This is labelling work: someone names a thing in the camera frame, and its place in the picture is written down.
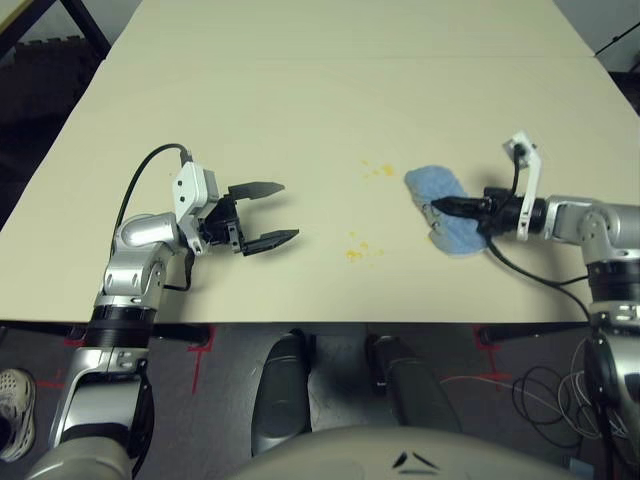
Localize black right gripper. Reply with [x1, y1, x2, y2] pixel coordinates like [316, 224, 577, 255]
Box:
[431, 185, 525, 236]

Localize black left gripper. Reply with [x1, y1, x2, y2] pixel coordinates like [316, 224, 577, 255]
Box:
[197, 180, 301, 257]

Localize blue terry rag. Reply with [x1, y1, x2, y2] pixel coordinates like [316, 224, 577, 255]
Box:
[403, 163, 489, 259]

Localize red floor tape cross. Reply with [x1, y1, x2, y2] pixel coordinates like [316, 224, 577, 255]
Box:
[187, 327, 217, 396]
[472, 327, 512, 392]

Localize dark grey left robot leg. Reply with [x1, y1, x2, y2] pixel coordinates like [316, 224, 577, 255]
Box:
[251, 328, 315, 457]

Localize dark grey robot leg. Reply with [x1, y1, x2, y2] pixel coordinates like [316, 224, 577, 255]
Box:
[251, 328, 315, 457]
[366, 334, 464, 434]

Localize dark grey right robot leg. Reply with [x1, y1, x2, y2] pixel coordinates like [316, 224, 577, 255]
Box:
[366, 334, 464, 434]

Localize dark box beside table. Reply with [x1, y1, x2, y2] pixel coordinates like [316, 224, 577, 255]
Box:
[607, 69, 640, 119]

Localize grey robot torso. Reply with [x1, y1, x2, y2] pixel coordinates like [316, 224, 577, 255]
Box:
[229, 424, 591, 480]

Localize side table with black legs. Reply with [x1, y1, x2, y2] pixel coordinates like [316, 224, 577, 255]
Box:
[0, 0, 112, 56]

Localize dark foam puzzle mat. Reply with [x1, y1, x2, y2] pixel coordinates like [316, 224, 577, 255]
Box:
[0, 39, 104, 211]

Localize white mesh sneaker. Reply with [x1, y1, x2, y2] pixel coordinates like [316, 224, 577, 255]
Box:
[0, 368, 37, 462]

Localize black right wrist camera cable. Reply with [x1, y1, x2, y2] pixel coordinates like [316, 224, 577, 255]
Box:
[482, 144, 596, 326]

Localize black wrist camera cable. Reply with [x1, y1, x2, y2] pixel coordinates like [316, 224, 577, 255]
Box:
[114, 144, 196, 292]
[482, 144, 596, 326]

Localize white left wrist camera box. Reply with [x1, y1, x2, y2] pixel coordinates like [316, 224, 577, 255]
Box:
[171, 160, 219, 256]

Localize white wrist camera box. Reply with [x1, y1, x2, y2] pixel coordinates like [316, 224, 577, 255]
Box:
[502, 130, 543, 242]
[171, 160, 219, 256]

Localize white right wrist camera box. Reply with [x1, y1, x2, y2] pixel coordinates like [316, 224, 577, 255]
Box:
[502, 130, 543, 242]

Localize black left wrist camera cable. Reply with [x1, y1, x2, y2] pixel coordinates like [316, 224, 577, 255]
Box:
[114, 144, 196, 292]

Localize thin white floor wire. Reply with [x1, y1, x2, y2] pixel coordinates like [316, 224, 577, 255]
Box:
[439, 374, 556, 401]

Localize black floor cable tangle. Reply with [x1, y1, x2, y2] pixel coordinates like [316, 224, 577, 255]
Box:
[512, 367, 609, 451]

